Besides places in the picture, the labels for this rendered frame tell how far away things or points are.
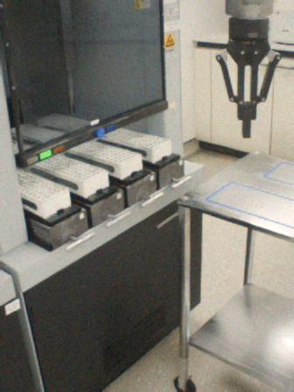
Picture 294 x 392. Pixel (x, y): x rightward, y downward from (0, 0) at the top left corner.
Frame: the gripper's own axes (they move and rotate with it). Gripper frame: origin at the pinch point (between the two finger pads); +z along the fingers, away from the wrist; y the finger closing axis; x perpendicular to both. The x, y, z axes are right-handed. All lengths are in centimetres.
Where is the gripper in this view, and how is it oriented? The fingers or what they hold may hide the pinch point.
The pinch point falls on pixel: (246, 119)
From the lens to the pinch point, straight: 100.9
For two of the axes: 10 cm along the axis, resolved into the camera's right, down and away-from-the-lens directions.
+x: 0.6, -4.5, 8.9
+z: 0.4, 8.9, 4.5
